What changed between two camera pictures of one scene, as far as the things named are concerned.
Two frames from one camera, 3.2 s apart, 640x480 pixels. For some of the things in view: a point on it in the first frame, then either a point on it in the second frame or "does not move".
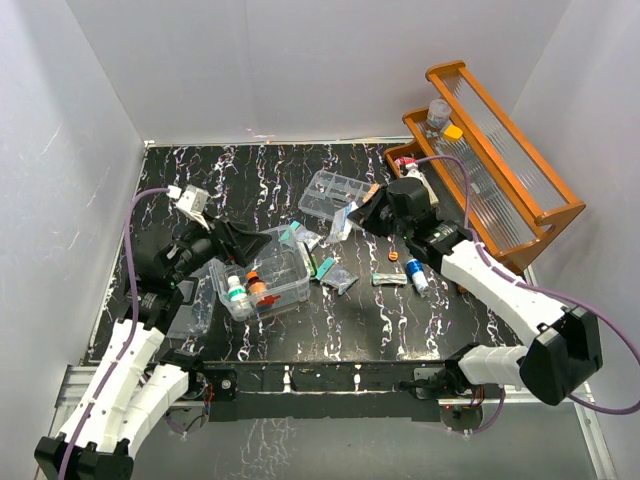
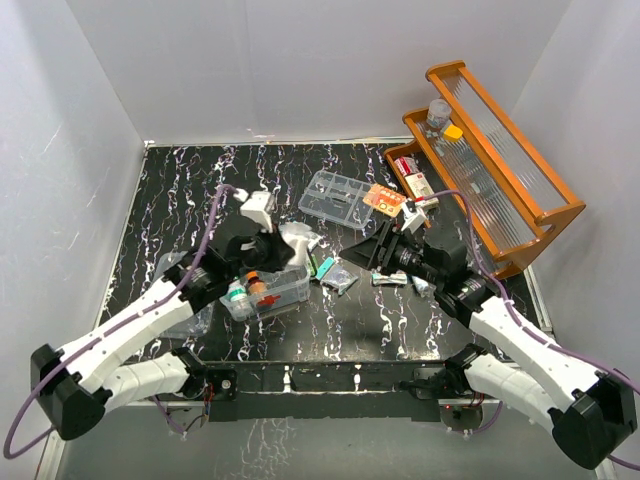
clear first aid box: (278, 276) does not move
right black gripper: (366, 215) → (363, 253)
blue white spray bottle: (414, 268) does not move
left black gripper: (242, 246) → (280, 252)
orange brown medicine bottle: (256, 286) does not move
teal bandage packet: (322, 272) does not move
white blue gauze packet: (342, 225) → (302, 238)
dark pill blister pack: (339, 279) does not move
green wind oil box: (312, 263) does not move
